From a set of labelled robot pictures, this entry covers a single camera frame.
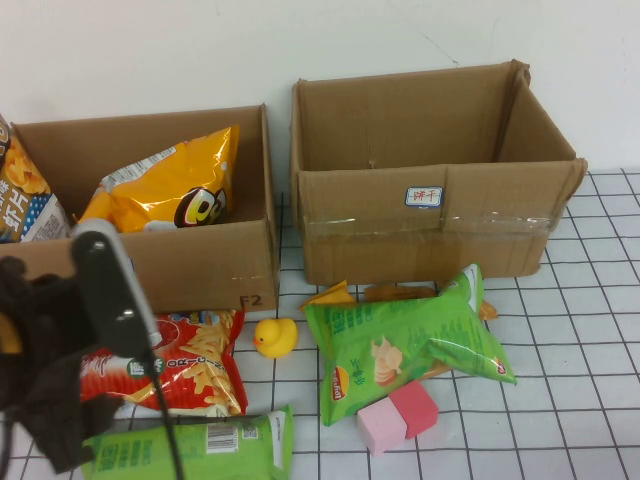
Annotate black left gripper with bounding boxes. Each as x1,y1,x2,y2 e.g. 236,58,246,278
19,279,124,474

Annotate red fries snack bag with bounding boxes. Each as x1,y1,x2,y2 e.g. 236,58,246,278
79,308,249,419

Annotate green bag with chip picture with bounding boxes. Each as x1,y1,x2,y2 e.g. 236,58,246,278
302,263,517,428

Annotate yellow gold snack packet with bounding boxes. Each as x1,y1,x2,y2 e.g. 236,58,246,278
299,279,354,308

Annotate shiny dark gold snack packet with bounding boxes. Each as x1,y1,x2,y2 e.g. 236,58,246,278
364,283,437,302

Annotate green bag with barcode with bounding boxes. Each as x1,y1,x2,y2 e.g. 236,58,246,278
79,404,295,480

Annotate cardboard box with F2 print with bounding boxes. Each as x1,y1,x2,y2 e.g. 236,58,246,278
0,103,281,316

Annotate yellow rubber duck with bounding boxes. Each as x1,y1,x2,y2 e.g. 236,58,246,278
252,318,300,360

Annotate brown blue shrimp chip bag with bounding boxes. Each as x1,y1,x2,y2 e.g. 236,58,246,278
0,114,72,245

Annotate yellow orange chip bag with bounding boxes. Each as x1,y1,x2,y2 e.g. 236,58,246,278
74,124,240,234

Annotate light pink foam cube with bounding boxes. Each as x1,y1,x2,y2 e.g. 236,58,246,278
355,399,407,457

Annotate dark pink foam cube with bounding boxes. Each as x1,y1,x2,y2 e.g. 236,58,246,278
387,379,440,440

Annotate tall taped cardboard box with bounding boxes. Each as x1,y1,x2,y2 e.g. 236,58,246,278
290,59,589,287

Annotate white label on tall box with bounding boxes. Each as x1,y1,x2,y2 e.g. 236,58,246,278
403,186,444,208

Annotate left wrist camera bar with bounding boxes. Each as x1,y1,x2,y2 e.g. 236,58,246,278
71,219,162,357

